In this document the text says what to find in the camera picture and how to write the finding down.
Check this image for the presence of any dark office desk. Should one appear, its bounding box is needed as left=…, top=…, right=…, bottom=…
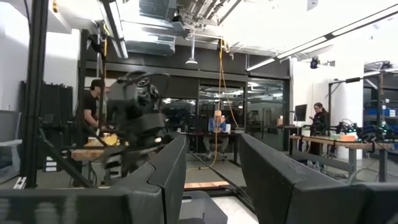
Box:
left=179, top=130, right=245, bottom=166

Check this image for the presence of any person standing by monitor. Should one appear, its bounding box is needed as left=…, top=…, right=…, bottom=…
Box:
left=307, top=102, right=331, bottom=157

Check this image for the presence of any grey plastic bin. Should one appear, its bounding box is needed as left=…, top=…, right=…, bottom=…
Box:
left=178, top=190, right=228, bottom=224

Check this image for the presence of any person seated at desk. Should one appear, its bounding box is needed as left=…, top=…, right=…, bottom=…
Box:
left=203, top=109, right=231, bottom=160

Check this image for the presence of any black ceiling spotlight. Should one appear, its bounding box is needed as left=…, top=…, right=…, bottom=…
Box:
left=309, top=55, right=321, bottom=70

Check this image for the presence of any yellow hanging cable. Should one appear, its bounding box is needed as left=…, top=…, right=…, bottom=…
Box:
left=210, top=39, right=239, bottom=169

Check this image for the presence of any black computer monitor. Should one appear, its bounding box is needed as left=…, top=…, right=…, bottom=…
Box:
left=294, top=103, right=308, bottom=123

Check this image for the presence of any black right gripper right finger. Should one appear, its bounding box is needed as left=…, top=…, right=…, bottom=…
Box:
left=239, top=133, right=343, bottom=224

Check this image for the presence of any white office chair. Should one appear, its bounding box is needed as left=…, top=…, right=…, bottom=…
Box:
left=0, top=110, right=23, bottom=185

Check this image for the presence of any small wooden workbench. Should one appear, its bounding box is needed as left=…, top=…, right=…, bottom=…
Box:
left=70, top=133, right=123, bottom=162

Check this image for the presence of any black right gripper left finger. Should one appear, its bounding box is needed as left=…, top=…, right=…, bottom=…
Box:
left=110, top=134, right=187, bottom=224

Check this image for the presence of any person standing at workbench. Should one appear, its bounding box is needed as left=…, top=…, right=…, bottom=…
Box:
left=82, top=78, right=106, bottom=133

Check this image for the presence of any orange flat box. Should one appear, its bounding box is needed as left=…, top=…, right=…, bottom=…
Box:
left=330, top=133, right=358, bottom=142

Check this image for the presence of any long wooden workbench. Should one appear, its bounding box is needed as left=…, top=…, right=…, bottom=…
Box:
left=289, top=134, right=398, bottom=183

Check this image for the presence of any white pendant lamp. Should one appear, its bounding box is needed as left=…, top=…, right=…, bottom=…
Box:
left=185, top=30, right=199, bottom=66

